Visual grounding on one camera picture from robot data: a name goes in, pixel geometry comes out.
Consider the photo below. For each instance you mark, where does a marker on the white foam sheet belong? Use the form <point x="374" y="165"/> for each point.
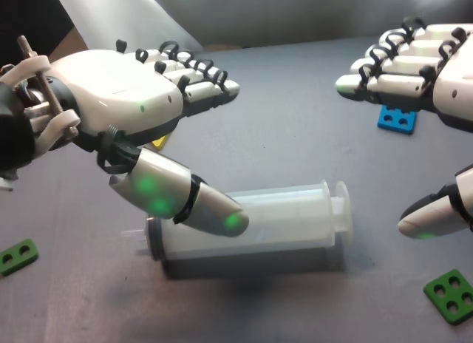
<point x="258" y="14"/>

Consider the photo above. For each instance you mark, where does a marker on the large clear plastic syringe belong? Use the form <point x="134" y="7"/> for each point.
<point x="288" y="217"/>

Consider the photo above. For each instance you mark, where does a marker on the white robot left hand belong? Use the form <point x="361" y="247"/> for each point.
<point x="118" y="88"/>

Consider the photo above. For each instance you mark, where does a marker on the green four-hole square block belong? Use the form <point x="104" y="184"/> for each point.
<point x="452" y="298"/>

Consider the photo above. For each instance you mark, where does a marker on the yellow three-hole triangle block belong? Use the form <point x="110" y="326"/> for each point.
<point x="162" y="142"/>

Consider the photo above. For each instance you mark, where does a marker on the blue four-hole square block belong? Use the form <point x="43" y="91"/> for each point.
<point x="397" y="123"/>

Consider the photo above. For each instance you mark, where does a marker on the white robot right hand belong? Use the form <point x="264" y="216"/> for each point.
<point x="451" y="84"/>

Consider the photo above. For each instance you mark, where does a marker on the green two-hole block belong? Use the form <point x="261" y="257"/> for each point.
<point x="16" y="258"/>

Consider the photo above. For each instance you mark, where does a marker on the grey table cloth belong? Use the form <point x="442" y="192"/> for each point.
<point x="277" y="302"/>

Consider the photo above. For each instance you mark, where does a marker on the brown cardboard piece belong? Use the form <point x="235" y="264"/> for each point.
<point x="79" y="43"/>

